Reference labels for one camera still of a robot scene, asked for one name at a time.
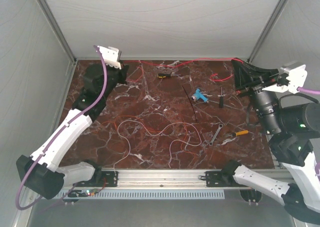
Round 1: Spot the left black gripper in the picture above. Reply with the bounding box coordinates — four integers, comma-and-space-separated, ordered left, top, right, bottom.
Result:
102, 60, 130, 100

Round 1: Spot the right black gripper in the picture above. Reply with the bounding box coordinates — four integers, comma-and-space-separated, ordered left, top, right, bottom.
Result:
228, 56, 282, 133

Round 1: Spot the red wire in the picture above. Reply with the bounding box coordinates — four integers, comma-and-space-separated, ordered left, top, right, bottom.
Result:
123, 58, 247, 83

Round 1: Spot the white wire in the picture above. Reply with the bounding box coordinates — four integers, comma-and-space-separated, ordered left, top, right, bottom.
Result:
113, 119, 203, 172

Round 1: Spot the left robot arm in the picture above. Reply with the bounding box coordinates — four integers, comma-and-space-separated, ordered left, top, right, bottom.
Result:
16, 63, 129, 200

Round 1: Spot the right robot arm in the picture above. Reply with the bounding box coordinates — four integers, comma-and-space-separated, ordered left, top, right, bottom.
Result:
221, 58, 320, 225

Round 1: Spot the black zip tie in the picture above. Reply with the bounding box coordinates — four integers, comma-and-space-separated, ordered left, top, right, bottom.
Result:
181, 85, 198, 123

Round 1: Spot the yellow black screwdriver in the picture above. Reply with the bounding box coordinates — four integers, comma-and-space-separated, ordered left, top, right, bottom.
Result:
157, 73, 180, 79

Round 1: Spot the blue plastic tool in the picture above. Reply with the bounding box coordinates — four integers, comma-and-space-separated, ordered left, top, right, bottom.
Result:
191, 88, 209, 103

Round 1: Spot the silver wrench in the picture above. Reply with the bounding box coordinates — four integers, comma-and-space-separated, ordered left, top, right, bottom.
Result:
209, 124, 224, 146

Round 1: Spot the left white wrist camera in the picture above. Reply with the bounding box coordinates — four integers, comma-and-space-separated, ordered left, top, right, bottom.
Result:
97, 45, 123, 70

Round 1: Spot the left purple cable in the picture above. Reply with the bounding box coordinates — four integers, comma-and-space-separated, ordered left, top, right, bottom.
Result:
15, 44, 110, 210

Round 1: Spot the black handle screwdriver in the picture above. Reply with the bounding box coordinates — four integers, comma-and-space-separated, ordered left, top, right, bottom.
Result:
219, 87, 224, 109

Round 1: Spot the orange handle tool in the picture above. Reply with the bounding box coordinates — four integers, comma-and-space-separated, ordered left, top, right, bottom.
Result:
226, 130, 249, 137

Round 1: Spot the aluminium front rail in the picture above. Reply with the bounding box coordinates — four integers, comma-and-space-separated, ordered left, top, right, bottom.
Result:
27, 168, 298, 188

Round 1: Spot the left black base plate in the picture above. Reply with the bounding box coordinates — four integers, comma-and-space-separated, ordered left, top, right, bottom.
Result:
76, 170, 119, 188

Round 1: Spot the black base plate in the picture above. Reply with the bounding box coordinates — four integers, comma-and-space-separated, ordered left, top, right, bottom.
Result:
199, 171, 246, 188
76, 170, 119, 188

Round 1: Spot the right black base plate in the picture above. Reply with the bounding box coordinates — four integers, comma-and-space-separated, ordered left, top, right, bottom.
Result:
199, 171, 246, 188

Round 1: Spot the slotted grey cable duct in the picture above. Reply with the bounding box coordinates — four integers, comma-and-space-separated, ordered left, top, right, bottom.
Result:
64, 189, 225, 200

